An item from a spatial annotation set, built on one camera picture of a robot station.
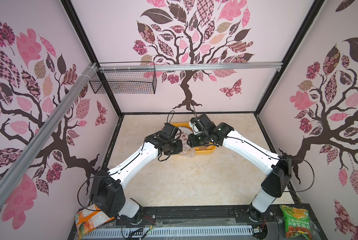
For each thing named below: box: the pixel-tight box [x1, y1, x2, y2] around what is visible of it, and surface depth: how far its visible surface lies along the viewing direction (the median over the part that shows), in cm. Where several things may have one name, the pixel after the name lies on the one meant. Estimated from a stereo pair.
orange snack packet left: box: [75, 204, 115, 240], surface depth 71 cm
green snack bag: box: [279, 205, 312, 240], surface depth 70 cm
